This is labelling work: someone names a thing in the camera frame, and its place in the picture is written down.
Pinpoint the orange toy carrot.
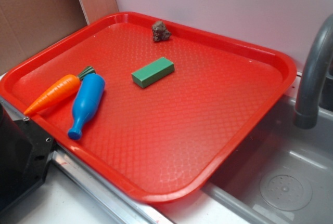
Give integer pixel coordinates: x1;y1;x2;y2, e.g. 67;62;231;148
23;66;96;117

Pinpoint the brown cardboard panel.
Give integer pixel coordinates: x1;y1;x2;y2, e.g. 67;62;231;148
1;0;118;74

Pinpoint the green rectangular block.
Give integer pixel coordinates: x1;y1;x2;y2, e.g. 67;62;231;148
131;57;175;88

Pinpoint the red plastic tray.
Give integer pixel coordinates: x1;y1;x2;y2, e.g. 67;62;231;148
1;12;297;203

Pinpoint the brown rock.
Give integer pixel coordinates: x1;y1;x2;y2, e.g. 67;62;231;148
151;21;172;42

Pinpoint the blue toy bottle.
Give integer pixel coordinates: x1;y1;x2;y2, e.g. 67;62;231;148
68;73;105;140

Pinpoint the grey toy faucet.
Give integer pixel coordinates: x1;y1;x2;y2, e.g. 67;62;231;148
293;15;332;129

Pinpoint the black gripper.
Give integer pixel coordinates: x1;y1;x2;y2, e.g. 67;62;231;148
1;107;55;210

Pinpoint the grey toy sink basin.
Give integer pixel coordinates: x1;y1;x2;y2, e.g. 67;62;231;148
203;96;332;223

